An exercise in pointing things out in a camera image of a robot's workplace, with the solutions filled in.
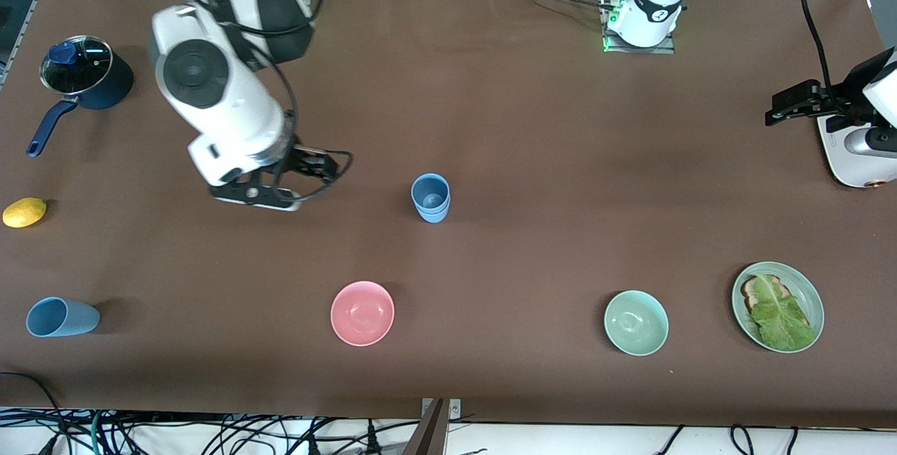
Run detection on dusty blue cup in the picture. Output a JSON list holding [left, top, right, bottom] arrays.
[[411, 173, 451, 215]]

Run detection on white toaster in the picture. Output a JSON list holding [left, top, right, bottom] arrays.
[[816, 115, 897, 189]]

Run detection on pink bowl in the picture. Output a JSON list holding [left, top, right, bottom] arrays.
[[330, 281, 395, 347]]

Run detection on mint green plate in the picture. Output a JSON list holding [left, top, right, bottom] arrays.
[[732, 262, 825, 353]]

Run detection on toasted bread slice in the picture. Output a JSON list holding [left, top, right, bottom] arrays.
[[741, 274, 814, 333]]

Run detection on dark blue saucepan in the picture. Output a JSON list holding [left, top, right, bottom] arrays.
[[27, 36, 135, 158]]

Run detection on green lettuce leaf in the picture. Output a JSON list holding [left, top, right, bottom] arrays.
[[750, 276, 818, 351]]

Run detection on glass lid blue knob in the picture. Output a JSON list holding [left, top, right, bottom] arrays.
[[40, 36, 114, 96]]

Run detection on mint green bowl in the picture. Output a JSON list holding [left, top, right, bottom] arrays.
[[604, 290, 669, 357]]

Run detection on blue cup lying sideways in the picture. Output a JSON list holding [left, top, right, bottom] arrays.
[[26, 297, 101, 338]]

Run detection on yellow lemon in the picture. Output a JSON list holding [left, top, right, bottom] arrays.
[[2, 197, 48, 229]]

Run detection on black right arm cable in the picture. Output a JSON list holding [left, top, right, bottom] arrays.
[[158, 0, 354, 205]]

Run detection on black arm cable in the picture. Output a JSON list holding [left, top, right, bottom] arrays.
[[800, 0, 836, 89], [158, 0, 354, 205]]

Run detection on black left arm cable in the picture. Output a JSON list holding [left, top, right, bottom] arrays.
[[800, 0, 836, 89]]

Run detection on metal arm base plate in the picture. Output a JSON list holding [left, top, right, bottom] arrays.
[[600, 0, 676, 55]]

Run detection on metal table edge bracket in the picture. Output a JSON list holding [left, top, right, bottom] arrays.
[[420, 398, 463, 421]]

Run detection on dark slanted post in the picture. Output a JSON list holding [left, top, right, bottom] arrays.
[[402, 399, 449, 455]]

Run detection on black floor cable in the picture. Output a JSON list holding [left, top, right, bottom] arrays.
[[0, 371, 69, 455]]

